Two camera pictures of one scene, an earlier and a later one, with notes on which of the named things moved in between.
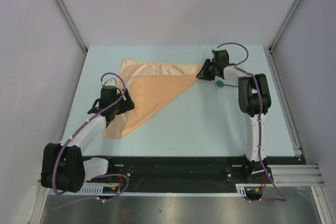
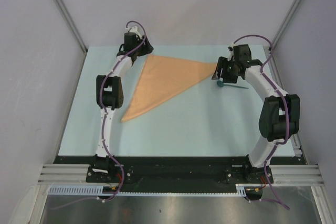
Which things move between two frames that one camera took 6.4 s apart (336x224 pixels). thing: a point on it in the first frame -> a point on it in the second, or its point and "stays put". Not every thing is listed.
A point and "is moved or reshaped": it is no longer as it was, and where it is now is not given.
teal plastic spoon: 221,84 stays put
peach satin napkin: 154,86 is moved or reshaped
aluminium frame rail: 284,103 stays put
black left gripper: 127,104 -> 146,48
